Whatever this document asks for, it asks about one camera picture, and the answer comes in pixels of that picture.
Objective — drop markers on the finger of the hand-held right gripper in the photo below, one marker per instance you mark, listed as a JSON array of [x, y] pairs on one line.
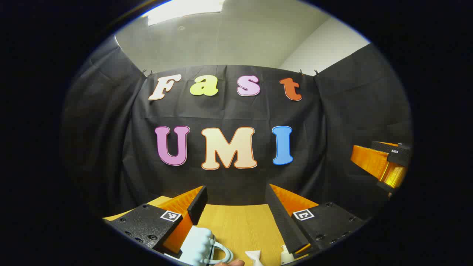
[[369, 159]]

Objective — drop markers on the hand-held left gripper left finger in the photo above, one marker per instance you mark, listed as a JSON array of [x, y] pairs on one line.
[[198, 205]]

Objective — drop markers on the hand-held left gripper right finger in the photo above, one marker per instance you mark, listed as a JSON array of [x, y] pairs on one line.
[[282, 221]]

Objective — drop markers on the white pump bottle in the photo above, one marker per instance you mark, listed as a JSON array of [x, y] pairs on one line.
[[284, 256]]

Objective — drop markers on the light blue suitcase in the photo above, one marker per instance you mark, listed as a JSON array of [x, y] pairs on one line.
[[197, 244]]

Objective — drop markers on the white skin care tube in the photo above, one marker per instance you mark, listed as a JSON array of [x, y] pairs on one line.
[[254, 256]]

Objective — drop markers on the ceiling light panel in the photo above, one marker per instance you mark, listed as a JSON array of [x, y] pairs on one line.
[[184, 9]]

